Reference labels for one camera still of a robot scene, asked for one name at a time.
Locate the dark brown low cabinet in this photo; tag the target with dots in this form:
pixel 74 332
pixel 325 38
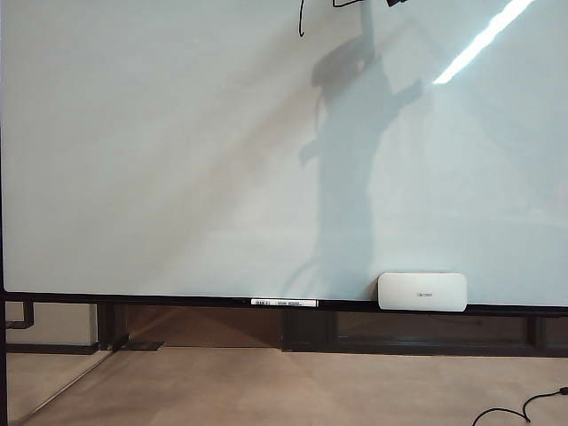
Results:
pixel 310 330

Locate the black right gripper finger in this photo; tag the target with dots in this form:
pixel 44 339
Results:
pixel 397 2

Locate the white marker pen with barcode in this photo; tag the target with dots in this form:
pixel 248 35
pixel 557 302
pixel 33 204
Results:
pixel 284 303

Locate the white rounded whiteboard eraser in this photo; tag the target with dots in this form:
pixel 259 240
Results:
pixel 421 292

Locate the pale glass whiteboard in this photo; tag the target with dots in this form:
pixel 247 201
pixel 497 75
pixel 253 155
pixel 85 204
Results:
pixel 133 133

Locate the black whiteboard tray rail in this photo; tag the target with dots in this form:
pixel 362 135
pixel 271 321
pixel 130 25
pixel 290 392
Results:
pixel 133 297

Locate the black floor plate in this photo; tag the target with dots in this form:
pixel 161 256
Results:
pixel 146 345

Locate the black bent tube bracket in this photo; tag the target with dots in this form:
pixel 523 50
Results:
pixel 29 314

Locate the black whiteboard stand frame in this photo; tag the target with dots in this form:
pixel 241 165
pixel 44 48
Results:
pixel 2 355

